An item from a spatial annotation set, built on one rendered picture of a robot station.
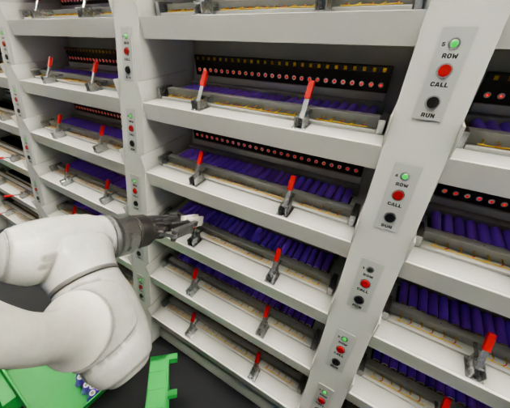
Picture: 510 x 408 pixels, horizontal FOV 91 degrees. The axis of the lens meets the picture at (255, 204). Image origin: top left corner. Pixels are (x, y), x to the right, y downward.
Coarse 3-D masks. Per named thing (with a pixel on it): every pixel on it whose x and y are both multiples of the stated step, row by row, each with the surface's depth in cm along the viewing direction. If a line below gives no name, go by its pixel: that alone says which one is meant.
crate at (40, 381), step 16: (32, 368) 80; (48, 368) 82; (16, 384) 76; (32, 384) 78; (48, 384) 79; (64, 384) 81; (32, 400) 75; (48, 400) 77; (64, 400) 78; (80, 400) 80
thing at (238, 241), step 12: (216, 228) 78; (216, 240) 76; (228, 240) 76; (240, 240) 73; (252, 252) 73; (264, 252) 70; (288, 264) 67; (300, 264) 66; (312, 276) 64; (324, 276) 63
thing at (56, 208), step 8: (56, 200) 119; (64, 200) 122; (72, 200) 126; (48, 208) 117; (56, 208) 120; (64, 208) 122; (72, 208) 118; (80, 208) 120; (88, 208) 119; (48, 216) 118; (128, 256) 91; (128, 264) 95
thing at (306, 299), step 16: (160, 208) 84; (176, 208) 90; (160, 240) 82; (176, 240) 77; (224, 240) 77; (192, 256) 77; (208, 256) 72; (224, 256) 72; (240, 256) 72; (256, 256) 72; (224, 272) 72; (240, 272) 67; (256, 272) 67; (336, 272) 67; (256, 288) 68; (272, 288) 63; (288, 288) 63; (304, 288) 63; (336, 288) 57; (288, 304) 64; (304, 304) 60; (320, 304) 59; (320, 320) 60
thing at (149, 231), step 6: (138, 216) 55; (144, 216) 56; (138, 222) 53; (144, 222) 54; (150, 222) 55; (144, 228) 53; (150, 228) 55; (156, 228) 57; (162, 228) 58; (144, 234) 53; (150, 234) 55; (156, 234) 56; (144, 240) 54; (150, 240) 55; (144, 246) 56
